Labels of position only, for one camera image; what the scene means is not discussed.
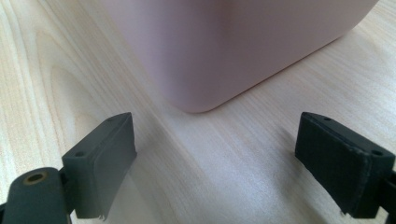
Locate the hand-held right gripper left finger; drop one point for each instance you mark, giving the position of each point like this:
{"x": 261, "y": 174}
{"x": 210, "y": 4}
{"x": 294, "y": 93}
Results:
{"x": 102, "y": 161}

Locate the pink plastic storage box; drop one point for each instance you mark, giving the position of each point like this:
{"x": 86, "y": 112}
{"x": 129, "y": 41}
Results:
{"x": 224, "y": 49}

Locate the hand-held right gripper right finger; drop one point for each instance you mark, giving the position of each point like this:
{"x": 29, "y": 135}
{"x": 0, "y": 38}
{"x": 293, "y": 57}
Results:
{"x": 339, "y": 165}

